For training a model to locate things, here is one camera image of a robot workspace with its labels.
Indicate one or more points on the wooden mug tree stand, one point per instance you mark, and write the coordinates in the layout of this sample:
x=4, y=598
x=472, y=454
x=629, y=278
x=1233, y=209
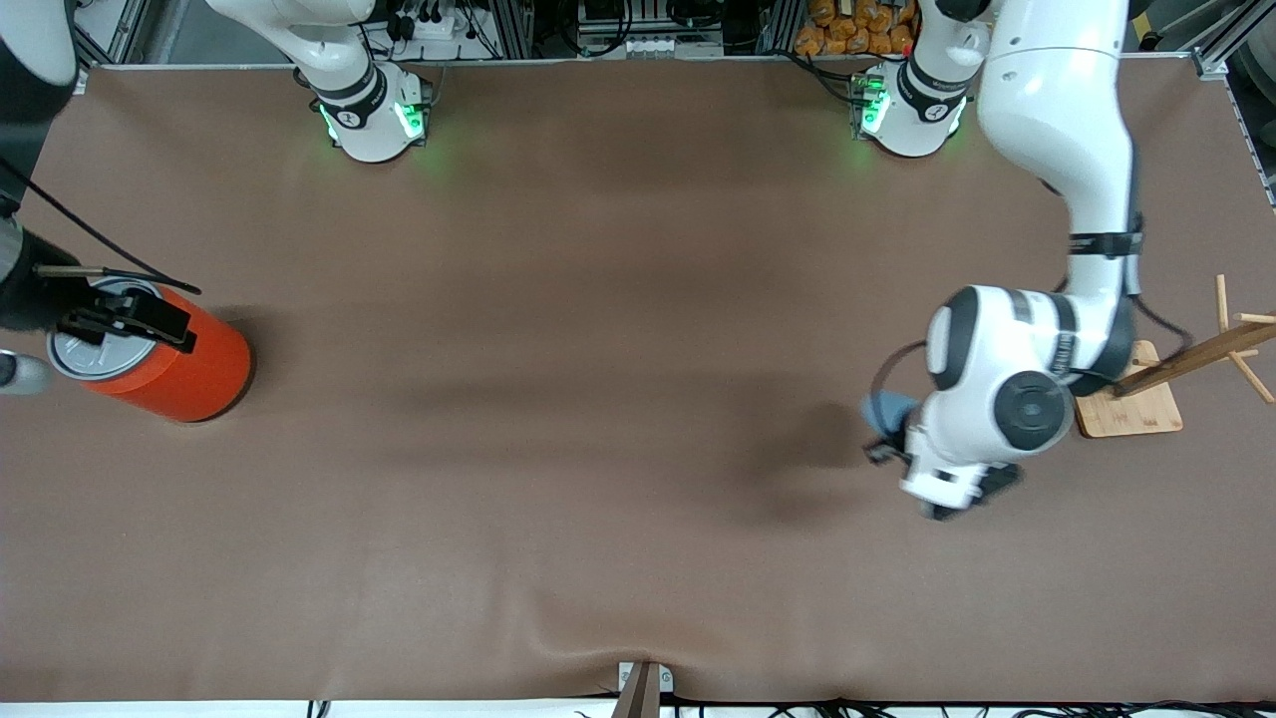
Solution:
x=1146, y=409

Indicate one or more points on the orange can with grey lid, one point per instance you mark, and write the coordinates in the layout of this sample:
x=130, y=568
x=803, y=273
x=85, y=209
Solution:
x=189, y=374

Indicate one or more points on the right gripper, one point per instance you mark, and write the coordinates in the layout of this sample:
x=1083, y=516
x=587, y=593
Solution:
x=38, y=297

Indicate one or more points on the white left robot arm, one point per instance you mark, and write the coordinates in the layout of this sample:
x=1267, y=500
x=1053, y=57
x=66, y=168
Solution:
x=1057, y=110

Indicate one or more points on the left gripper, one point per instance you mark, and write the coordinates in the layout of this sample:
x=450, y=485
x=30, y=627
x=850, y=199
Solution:
x=886, y=451

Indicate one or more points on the metal corner bracket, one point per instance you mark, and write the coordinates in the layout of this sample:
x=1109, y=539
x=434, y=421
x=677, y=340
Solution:
x=83, y=84
x=1211, y=68

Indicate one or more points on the orange netted bags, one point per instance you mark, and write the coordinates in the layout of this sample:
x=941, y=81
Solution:
x=857, y=25

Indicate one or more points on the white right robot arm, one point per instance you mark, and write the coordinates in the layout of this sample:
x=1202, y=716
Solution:
x=369, y=120

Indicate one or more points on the blue plastic cup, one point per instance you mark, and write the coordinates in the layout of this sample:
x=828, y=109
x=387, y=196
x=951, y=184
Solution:
x=887, y=411

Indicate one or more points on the metal table clamp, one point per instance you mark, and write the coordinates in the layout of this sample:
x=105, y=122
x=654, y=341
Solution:
x=643, y=693

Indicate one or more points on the white connector block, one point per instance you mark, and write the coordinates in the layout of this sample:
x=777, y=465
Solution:
x=648, y=46

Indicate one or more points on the brown table mat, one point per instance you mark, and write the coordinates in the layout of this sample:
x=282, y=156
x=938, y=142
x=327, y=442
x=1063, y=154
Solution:
x=598, y=449

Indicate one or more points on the white power strip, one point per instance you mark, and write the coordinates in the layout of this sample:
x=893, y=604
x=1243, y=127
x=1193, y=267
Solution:
x=424, y=25

